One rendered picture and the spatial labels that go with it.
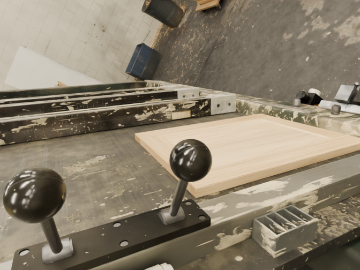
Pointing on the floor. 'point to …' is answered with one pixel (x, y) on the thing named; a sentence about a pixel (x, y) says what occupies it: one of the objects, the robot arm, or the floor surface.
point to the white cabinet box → (43, 72)
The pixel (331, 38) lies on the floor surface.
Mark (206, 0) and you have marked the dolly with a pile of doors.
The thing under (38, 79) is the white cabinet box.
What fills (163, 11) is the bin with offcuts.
